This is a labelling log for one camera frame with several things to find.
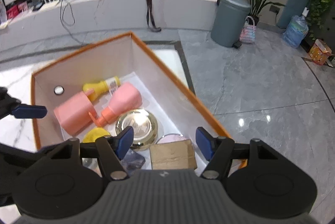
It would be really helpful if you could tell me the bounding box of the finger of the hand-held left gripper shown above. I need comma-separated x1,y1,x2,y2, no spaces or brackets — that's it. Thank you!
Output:
0,86,48,120
0,143,57,170

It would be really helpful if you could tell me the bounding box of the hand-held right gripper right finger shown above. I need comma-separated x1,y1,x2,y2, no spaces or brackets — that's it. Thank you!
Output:
196,127,282,179

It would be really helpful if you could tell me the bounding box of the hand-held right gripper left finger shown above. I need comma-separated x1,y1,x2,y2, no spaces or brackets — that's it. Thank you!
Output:
48,126,134,180

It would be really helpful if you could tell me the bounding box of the clear plastic box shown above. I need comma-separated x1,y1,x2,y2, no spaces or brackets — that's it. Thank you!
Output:
119,148,146,175

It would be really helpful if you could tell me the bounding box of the gold round tin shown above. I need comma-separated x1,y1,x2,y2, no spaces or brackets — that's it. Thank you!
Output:
115,108,159,151

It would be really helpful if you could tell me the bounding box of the yellow tape measure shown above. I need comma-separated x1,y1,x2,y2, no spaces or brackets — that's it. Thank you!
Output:
82,127,112,143

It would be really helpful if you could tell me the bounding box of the round pink compact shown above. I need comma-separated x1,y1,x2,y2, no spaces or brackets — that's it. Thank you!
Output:
157,133,194,147

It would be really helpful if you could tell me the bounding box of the brown cardboard cube box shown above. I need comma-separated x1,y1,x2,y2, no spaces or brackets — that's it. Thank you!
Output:
149,140,198,170

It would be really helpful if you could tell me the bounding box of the pink pump bottle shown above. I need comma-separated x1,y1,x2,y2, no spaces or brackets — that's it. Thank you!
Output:
89,82,143,127

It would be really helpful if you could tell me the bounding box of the pink cylinder container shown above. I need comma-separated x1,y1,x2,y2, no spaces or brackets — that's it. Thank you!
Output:
54,91,95,135

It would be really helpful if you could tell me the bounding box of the orange cardboard box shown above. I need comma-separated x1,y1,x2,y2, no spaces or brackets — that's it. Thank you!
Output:
31,31,248,169

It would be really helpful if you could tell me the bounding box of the yellow bottle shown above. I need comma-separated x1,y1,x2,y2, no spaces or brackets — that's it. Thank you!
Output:
82,76,121,102

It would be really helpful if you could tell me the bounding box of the red gift box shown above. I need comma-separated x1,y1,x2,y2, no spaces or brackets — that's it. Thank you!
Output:
6,5,19,19

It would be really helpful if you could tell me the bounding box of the woven handbag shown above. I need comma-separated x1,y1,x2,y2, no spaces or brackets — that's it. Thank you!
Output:
239,16,256,44

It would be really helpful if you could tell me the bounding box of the grey pedal trash can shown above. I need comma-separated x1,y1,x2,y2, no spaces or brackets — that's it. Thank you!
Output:
211,0,251,49

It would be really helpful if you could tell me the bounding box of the marble television console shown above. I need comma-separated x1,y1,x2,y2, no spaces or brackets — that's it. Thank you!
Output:
0,0,223,53

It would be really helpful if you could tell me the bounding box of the blue water jug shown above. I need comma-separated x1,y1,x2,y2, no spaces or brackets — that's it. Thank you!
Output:
282,8,309,48

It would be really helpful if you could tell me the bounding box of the orange cardboard carton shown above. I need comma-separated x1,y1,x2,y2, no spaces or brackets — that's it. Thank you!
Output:
301,39,335,67

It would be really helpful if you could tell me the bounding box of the black cable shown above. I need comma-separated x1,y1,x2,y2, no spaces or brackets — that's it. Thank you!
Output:
60,0,87,46

